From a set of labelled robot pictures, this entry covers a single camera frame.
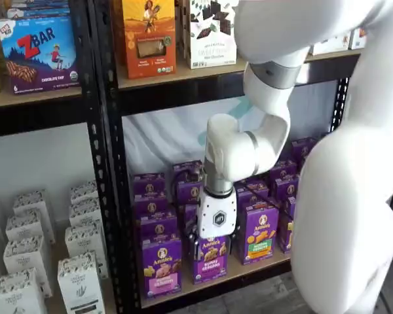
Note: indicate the white patterned pantry box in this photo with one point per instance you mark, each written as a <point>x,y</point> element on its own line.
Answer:
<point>83,191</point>
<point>27,225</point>
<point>26,255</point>
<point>32,201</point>
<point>85,238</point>
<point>85,212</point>
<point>18,294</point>
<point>80,284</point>

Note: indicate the white backdrop cloth teal logo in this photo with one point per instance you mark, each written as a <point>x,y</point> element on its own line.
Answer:
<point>157,137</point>

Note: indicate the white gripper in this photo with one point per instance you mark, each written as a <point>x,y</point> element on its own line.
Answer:
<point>217,216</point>

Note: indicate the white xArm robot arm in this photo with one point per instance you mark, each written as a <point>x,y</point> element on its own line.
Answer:
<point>347,196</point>

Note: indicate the purple Annie's box orange label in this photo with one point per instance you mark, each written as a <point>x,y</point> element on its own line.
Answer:
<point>258,235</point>

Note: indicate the Simple Mills chocolate thins box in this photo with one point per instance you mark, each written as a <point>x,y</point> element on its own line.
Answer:
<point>213,49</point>

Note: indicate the blue Zbar snack box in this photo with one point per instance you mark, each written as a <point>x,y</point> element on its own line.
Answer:
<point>39,55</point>
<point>39,11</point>

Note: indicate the orange Revival snack box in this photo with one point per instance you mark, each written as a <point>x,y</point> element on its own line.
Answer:
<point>149,42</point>

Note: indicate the purple Annie's box pink patch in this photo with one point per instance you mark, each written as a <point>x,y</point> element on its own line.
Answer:
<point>157,225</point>
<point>149,184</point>
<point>150,206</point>

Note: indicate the black metal shelving rack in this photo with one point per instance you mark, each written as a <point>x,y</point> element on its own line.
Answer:
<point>183,98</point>
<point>36,117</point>

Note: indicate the purple Annie's box violet patch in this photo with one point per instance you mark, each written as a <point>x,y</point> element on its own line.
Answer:
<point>211,261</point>
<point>188,193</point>
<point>190,216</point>
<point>183,164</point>

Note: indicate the purple Annie's box orange patch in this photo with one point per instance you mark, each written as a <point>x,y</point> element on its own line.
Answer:
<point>285,168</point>
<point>286,229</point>
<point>286,188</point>

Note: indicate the purple Annie's box green patch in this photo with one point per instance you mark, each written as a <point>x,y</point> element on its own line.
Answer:
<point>249,196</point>
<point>258,184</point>

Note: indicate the purple Annie's chocolate grahams box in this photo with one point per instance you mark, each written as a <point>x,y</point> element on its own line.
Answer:
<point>303,148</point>

